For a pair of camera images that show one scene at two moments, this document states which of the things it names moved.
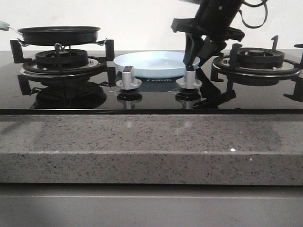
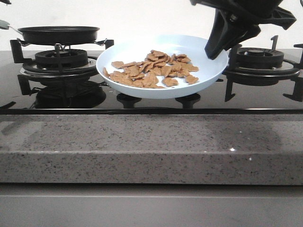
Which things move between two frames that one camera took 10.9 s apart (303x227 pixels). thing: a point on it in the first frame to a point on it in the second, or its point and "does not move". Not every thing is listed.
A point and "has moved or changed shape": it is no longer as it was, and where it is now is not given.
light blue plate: [153, 64] has moved or changed shape
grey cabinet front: [41, 205] does not move
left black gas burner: [71, 58] does not move
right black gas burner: [259, 57] does not move
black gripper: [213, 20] to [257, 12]
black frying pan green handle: [55, 34] does not move
